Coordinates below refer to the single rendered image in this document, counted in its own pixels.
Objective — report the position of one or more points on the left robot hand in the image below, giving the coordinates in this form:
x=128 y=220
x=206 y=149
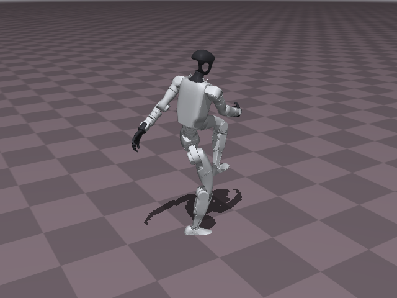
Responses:
x=138 y=135

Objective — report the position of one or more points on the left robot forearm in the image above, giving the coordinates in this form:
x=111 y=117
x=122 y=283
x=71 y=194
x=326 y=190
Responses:
x=152 y=118

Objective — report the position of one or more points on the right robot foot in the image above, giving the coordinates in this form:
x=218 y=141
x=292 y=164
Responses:
x=201 y=231

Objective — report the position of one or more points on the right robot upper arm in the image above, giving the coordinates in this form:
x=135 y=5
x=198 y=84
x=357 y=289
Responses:
x=215 y=94

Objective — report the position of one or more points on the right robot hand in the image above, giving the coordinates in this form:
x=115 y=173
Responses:
x=237 y=105

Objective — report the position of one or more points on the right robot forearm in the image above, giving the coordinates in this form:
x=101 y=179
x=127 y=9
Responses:
x=231 y=111

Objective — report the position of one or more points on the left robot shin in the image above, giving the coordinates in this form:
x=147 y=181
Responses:
x=218 y=140

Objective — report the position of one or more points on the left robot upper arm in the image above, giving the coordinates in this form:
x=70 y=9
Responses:
x=170 y=94

